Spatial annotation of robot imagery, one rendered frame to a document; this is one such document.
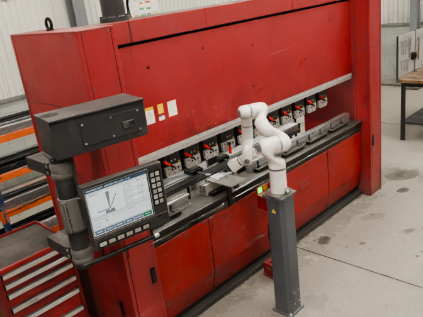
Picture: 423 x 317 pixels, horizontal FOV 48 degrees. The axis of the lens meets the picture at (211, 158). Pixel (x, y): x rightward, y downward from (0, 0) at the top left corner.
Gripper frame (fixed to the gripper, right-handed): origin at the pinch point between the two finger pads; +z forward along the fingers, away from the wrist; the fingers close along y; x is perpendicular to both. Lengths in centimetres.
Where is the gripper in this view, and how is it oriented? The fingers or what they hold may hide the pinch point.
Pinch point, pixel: (225, 170)
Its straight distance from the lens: 395.6
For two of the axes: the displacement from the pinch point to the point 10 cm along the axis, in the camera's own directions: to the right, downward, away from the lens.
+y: -5.8, -8.0, -1.5
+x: -2.6, 3.6, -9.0
